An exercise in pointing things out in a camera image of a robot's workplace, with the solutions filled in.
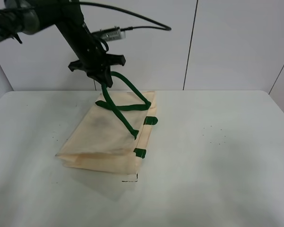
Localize white linen bag green handles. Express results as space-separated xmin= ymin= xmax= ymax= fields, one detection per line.
xmin=56 ymin=71 xmax=158 ymax=175

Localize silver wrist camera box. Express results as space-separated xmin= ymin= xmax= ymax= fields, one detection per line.
xmin=91 ymin=26 xmax=126 ymax=42

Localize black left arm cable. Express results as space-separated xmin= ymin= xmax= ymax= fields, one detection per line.
xmin=68 ymin=1 xmax=172 ymax=32

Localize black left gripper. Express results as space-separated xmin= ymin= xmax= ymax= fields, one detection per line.
xmin=68 ymin=35 xmax=125 ymax=87

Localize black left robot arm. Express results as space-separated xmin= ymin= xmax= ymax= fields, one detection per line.
xmin=0 ymin=0 xmax=126 ymax=87

